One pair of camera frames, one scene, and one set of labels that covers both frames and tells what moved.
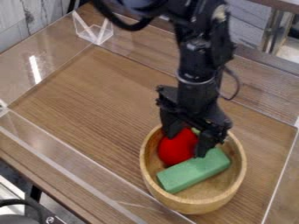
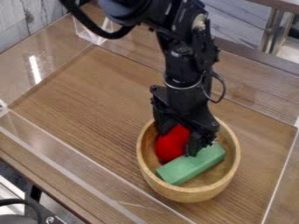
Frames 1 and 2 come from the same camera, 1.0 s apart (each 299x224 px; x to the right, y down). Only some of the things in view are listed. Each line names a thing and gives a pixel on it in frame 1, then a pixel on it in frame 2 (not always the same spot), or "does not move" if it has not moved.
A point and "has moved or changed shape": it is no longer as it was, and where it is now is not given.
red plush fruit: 179,148 has moved or changed shape
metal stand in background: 279,31 does not move
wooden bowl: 207,194 has moved or changed shape
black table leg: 35,193 does not move
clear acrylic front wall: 52,185 does not move
